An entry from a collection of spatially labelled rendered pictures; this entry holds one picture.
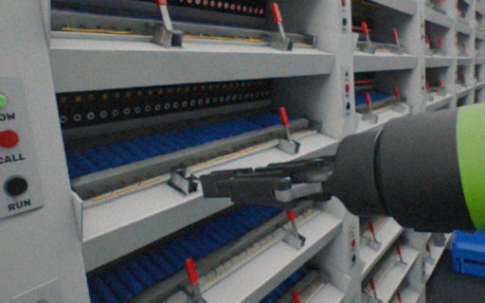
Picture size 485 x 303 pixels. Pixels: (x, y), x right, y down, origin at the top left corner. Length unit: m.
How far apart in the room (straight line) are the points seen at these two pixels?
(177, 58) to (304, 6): 0.47
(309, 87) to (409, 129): 0.59
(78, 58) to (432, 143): 0.33
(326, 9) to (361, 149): 0.58
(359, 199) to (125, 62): 0.29
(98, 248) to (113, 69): 0.20
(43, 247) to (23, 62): 0.18
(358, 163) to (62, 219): 0.29
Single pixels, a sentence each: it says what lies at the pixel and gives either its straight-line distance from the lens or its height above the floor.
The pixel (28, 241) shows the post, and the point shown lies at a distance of 0.39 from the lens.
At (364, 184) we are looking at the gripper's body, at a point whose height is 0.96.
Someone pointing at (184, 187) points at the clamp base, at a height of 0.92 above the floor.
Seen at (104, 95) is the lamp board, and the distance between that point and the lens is 0.57.
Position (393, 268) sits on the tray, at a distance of 1.48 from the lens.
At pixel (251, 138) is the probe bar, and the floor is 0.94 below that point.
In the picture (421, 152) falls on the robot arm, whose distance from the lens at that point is 0.27.
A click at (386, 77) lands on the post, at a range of 1.52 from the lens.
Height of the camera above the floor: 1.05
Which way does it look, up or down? 9 degrees down
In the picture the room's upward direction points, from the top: 5 degrees counter-clockwise
